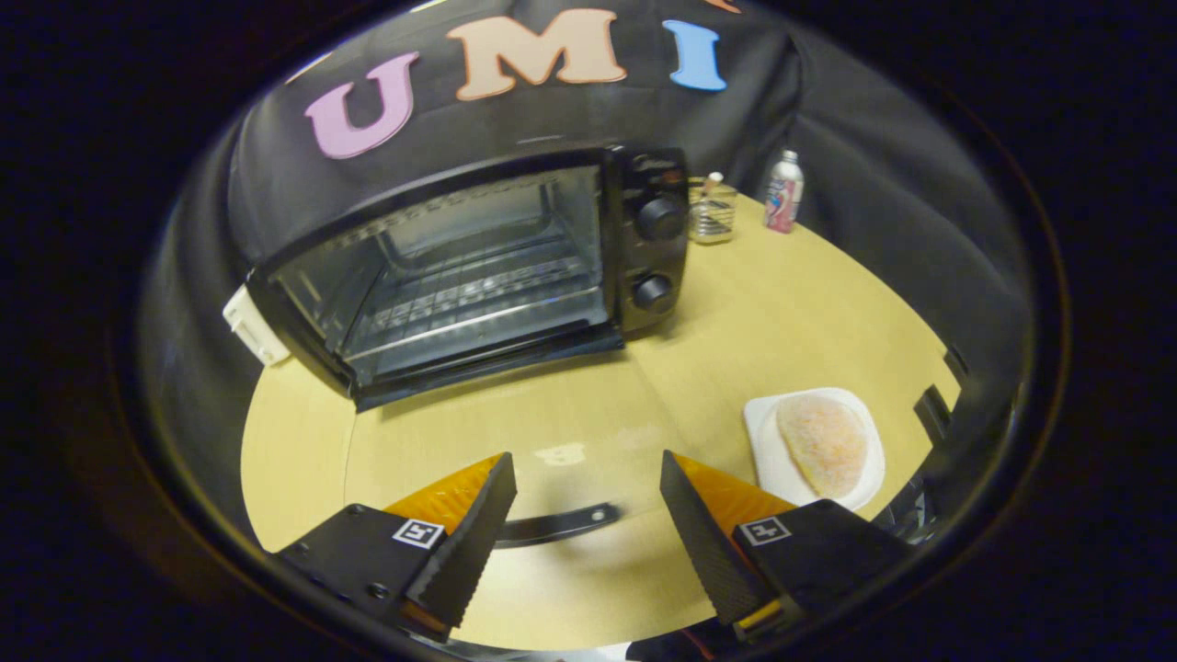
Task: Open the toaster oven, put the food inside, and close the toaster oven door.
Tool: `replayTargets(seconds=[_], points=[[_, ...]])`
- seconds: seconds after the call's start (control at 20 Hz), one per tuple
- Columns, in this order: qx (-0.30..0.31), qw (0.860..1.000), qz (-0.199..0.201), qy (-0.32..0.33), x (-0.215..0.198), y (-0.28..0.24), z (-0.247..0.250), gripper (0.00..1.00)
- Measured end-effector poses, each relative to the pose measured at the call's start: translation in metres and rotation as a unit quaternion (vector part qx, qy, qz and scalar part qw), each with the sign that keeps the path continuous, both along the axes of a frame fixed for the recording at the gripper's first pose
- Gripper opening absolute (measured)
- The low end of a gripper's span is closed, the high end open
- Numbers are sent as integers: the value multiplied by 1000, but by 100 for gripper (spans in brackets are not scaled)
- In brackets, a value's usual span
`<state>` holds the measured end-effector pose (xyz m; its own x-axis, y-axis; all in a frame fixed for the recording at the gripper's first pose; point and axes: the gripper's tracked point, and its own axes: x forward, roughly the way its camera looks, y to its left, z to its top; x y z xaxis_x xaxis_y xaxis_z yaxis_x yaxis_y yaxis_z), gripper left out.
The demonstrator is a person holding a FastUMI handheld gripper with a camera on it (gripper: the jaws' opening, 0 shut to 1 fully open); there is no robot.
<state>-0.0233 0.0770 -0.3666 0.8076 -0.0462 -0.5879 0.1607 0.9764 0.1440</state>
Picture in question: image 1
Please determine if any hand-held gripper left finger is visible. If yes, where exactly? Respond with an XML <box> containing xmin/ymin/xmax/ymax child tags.
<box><xmin>276</xmin><ymin>452</ymin><xmax>518</xmax><ymax>643</ymax></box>

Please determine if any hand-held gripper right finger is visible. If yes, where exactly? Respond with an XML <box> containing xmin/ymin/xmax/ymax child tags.
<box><xmin>659</xmin><ymin>450</ymin><xmax>916</xmax><ymax>642</ymax></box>

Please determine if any sugared pastry turnover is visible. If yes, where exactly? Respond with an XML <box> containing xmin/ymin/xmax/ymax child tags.
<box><xmin>777</xmin><ymin>395</ymin><xmax>869</xmax><ymax>498</ymax></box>

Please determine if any black toaster oven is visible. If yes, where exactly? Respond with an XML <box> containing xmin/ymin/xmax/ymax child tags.
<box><xmin>246</xmin><ymin>143</ymin><xmax>727</xmax><ymax>649</ymax></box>

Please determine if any white pop-up toaster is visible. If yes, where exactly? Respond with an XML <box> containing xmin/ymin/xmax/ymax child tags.
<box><xmin>223</xmin><ymin>285</ymin><xmax>291</xmax><ymax>368</ymax></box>

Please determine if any white square plate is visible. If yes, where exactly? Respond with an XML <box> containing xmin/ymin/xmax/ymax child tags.
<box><xmin>743</xmin><ymin>387</ymin><xmax>886</xmax><ymax>512</ymax></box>

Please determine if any clear glass jar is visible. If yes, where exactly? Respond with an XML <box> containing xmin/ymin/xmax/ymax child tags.
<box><xmin>689</xmin><ymin>172</ymin><xmax>738</xmax><ymax>245</ymax></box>

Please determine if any silver bottle with pink label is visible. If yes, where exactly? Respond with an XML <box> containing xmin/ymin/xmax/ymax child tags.
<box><xmin>765</xmin><ymin>150</ymin><xmax>806</xmax><ymax>234</ymax></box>

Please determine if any black backdrop cloth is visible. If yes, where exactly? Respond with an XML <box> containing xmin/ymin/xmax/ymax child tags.
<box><xmin>138</xmin><ymin>0</ymin><xmax>1035</xmax><ymax>553</ymax></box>

